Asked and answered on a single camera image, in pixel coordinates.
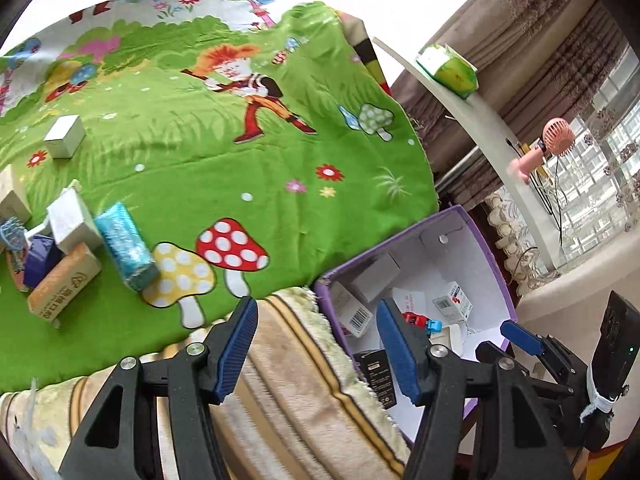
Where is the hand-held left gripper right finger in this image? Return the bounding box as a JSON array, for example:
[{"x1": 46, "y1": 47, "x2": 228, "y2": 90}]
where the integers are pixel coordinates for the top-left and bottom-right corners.
[{"x1": 375, "y1": 300, "x2": 576, "y2": 480}]

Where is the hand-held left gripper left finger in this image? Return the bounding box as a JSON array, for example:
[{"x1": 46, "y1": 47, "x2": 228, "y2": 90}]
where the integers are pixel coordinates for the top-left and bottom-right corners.
[{"x1": 57, "y1": 296, "x2": 260, "y2": 480}]

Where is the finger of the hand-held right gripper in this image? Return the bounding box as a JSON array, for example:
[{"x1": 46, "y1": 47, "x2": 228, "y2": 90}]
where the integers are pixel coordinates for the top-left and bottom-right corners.
[
  {"x1": 500, "y1": 319, "x2": 590, "y2": 397},
  {"x1": 475, "y1": 340, "x2": 532, "y2": 383}
]

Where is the red toy car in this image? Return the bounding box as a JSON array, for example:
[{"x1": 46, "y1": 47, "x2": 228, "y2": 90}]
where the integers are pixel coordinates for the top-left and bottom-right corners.
[{"x1": 402, "y1": 311, "x2": 444, "y2": 337}]

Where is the white plastic case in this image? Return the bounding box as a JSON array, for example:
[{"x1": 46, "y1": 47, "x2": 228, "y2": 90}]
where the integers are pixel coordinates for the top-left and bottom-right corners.
[{"x1": 431, "y1": 322, "x2": 464, "y2": 352}]

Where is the white box black text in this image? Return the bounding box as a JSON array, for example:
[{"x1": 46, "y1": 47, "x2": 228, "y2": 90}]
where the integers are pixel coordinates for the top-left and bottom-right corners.
[{"x1": 392, "y1": 287, "x2": 427, "y2": 319}]

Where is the white box with barcode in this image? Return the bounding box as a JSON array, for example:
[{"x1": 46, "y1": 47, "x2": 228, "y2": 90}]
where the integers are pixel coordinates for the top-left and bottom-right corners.
[{"x1": 332, "y1": 281, "x2": 374, "y2": 339}]

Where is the white medicine box red label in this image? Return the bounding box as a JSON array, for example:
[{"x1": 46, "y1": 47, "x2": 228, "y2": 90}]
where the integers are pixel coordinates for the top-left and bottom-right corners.
[{"x1": 432, "y1": 280, "x2": 474, "y2": 322}]

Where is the white box pink print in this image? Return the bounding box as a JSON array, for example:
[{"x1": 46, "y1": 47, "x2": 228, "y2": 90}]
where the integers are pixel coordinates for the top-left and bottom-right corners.
[{"x1": 349, "y1": 252, "x2": 402, "y2": 304}]

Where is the purple cardboard box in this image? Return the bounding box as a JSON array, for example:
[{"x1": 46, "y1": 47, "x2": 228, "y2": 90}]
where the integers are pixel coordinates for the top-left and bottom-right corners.
[{"x1": 314, "y1": 205, "x2": 518, "y2": 446}]

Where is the teal glitter box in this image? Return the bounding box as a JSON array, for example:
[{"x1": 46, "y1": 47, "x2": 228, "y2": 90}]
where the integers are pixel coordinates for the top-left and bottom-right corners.
[{"x1": 94, "y1": 201, "x2": 161, "y2": 292}]

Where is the tan box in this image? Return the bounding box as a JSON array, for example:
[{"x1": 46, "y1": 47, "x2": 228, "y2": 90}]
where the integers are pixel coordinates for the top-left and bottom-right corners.
[{"x1": 27, "y1": 243, "x2": 104, "y2": 322}]

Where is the silver box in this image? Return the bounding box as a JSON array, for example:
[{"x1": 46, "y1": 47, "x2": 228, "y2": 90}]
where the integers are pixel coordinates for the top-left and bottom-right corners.
[{"x1": 46, "y1": 191, "x2": 104, "y2": 257}]

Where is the dark blue box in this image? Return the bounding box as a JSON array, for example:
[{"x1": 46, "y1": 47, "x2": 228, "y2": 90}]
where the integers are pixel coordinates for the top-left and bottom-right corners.
[{"x1": 23, "y1": 233, "x2": 64, "y2": 287}]

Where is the teal hair brush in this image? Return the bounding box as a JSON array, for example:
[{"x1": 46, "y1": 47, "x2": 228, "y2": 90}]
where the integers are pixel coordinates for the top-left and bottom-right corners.
[{"x1": 0, "y1": 216, "x2": 27, "y2": 254}]

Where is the large cream box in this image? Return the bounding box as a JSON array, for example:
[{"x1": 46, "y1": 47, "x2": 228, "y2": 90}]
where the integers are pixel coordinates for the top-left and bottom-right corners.
[{"x1": 0, "y1": 164, "x2": 34, "y2": 227}]

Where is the small white cube box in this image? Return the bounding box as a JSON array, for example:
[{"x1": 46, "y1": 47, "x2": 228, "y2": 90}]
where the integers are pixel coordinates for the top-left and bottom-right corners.
[{"x1": 43, "y1": 114, "x2": 86, "y2": 160}]

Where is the striped beige towel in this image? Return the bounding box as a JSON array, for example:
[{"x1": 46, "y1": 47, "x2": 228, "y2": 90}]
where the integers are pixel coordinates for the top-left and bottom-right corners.
[{"x1": 0, "y1": 285, "x2": 416, "y2": 480}]

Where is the white lace curtain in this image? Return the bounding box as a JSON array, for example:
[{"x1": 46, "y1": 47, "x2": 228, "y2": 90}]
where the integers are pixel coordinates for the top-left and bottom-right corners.
[{"x1": 486, "y1": 45, "x2": 640, "y2": 293}]

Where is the green cartoon printed blanket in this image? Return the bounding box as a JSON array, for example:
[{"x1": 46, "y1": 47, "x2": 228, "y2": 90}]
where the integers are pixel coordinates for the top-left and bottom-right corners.
[{"x1": 0, "y1": 0, "x2": 441, "y2": 393}]

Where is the pink handheld fan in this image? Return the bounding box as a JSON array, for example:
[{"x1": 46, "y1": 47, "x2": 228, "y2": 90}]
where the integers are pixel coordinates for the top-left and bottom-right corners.
[{"x1": 507, "y1": 117, "x2": 576, "y2": 184}]

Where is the white curved desk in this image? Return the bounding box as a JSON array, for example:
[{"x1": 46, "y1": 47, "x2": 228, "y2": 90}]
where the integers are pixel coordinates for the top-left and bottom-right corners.
[{"x1": 372, "y1": 35, "x2": 562, "y2": 272}]

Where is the green tissue pack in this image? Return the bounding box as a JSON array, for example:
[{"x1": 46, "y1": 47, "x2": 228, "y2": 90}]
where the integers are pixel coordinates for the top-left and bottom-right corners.
[{"x1": 415, "y1": 43, "x2": 479, "y2": 100}]

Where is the brown patterned curtain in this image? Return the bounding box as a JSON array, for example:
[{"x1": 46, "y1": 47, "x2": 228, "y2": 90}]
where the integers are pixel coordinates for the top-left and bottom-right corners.
[{"x1": 392, "y1": 0, "x2": 640, "y2": 206}]

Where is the black cable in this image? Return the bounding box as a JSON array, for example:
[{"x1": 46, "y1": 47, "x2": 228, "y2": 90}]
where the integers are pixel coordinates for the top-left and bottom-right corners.
[{"x1": 505, "y1": 137, "x2": 568, "y2": 263}]

